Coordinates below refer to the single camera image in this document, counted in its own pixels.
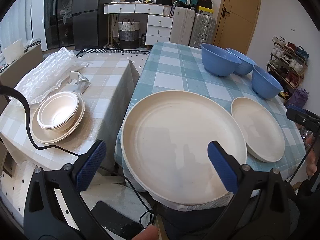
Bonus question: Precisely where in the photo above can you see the blue bowl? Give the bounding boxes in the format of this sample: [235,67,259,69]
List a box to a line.
[226,48,257,76]
[251,66,284,99]
[201,43,242,77]

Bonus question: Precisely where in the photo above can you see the large beige plate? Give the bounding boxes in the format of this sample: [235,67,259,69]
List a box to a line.
[121,90,247,205]
[30,92,85,145]

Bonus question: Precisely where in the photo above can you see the stacked beige bowls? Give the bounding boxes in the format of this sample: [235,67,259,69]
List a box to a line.
[37,92,80,133]

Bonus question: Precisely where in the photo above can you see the person's right hand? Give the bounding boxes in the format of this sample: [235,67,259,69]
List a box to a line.
[306,135,319,176]

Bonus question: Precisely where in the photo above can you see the person's left hand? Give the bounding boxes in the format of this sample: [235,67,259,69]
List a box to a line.
[132,225,159,240]

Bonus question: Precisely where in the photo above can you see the purple bag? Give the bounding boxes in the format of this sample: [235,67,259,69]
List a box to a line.
[286,88,309,108]

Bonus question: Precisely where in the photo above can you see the small beige plate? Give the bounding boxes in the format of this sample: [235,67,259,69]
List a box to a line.
[231,97,285,163]

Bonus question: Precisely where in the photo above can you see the shoe rack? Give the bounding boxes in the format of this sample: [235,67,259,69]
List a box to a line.
[266,36,308,89]

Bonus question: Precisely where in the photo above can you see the beige plaid tablecloth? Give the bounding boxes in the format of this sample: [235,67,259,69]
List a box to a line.
[1,53,147,170]

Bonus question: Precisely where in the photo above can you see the silver suitcase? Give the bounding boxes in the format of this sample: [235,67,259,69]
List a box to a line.
[189,13,216,48]

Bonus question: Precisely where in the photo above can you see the wooden door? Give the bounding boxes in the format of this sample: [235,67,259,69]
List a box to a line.
[213,0,261,54]

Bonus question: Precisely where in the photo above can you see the teal plaid tablecloth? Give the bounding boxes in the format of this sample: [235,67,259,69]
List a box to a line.
[115,42,305,211]

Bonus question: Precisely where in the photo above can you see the white bubble wrap bag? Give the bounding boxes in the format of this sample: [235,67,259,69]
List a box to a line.
[15,47,88,105]

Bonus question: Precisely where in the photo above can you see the metal phone stand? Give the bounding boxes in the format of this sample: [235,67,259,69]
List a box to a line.
[67,71,91,95]

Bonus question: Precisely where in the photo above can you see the cream suitcase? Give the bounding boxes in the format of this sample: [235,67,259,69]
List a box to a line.
[169,7,195,46]

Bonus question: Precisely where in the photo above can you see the white dressing desk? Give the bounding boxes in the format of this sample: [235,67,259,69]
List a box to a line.
[104,2,173,47]

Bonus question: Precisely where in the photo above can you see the patterned floor rug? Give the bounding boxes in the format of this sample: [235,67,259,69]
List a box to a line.
[74,48,150,75]

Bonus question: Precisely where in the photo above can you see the woven laundry basket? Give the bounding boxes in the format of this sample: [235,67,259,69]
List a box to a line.
[118,18,140,49]

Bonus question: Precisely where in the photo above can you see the black refrigerator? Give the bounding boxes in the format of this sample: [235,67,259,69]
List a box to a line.
[43,0,112,50]

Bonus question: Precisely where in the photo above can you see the black cable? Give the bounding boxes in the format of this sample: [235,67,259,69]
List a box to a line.
[0,84,157,230]

